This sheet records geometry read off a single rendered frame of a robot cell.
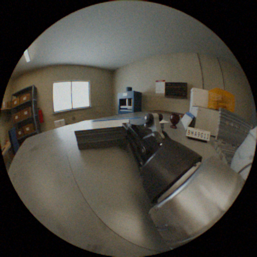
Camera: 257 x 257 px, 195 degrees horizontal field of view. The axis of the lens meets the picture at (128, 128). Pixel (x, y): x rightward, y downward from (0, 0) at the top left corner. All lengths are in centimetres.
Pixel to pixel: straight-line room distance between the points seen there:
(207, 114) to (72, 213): 76
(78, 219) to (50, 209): 7
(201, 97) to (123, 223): 93
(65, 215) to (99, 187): 11
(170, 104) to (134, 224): 231
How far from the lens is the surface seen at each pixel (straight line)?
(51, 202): 24
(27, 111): 305
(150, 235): 18
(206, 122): 66
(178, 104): 227
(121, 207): 17
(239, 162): 19
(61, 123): 278
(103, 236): 18
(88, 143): 31
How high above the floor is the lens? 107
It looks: 19 degrees down
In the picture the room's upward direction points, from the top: straight up
